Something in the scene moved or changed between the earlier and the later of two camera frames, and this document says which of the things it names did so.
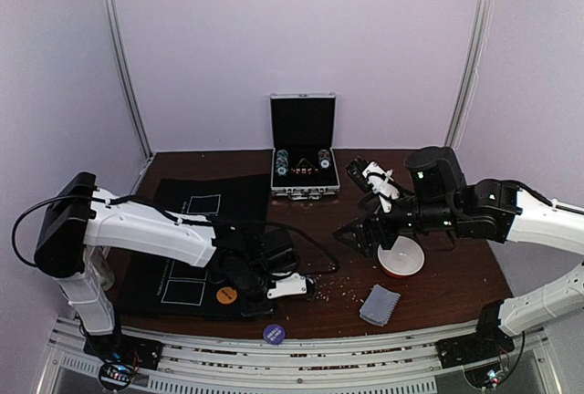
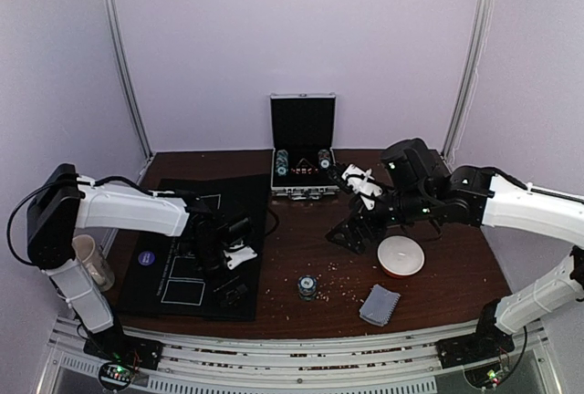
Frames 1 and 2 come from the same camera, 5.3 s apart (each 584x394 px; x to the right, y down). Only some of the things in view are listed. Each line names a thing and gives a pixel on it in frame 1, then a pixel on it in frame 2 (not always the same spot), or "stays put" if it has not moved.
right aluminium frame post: x=479 y=39 stays put
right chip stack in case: x=324 y=159 stays put
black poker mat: x=162 y=285 stays put
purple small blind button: x=274 y=334 to x=146 y=258
